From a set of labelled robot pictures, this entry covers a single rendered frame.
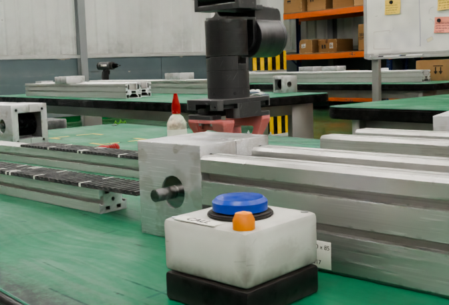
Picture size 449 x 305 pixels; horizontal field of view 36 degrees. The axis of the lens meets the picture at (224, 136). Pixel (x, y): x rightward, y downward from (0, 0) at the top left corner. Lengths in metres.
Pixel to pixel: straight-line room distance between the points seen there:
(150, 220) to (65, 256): 0.10
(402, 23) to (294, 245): 3.63
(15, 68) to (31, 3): 1.18
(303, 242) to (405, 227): 0.08
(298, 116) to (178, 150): 3.01
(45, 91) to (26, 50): 7.86
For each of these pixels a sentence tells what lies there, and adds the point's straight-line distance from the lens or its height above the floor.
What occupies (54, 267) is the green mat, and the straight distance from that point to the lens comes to 0.62.
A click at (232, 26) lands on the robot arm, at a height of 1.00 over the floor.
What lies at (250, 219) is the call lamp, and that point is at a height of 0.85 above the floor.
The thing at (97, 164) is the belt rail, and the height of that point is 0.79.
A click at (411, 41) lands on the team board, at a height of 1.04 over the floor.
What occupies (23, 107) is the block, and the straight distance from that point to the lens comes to 1.60.
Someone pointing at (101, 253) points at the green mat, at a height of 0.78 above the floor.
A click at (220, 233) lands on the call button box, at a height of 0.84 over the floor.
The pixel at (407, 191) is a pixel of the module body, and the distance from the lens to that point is 0.51.
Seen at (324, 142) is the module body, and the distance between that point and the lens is 0.78.
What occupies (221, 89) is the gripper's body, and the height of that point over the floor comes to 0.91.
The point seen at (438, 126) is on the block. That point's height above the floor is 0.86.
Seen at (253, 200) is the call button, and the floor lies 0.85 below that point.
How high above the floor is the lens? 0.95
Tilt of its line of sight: 6 degrees down
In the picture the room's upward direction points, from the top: 2 degrees counter-clockwise
